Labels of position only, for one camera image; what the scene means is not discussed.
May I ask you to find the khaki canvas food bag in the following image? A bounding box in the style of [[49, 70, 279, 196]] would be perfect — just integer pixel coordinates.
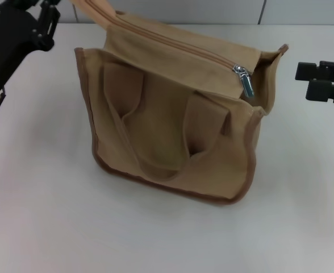
[[70, 0, 289, 206]]

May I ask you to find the silver metal zipper pull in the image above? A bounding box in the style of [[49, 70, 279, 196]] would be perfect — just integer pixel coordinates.
[[232, 64, 254, 99]]

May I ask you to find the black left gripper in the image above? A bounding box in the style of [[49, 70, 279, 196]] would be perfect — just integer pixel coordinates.
[[0, 0, 61, 92]]

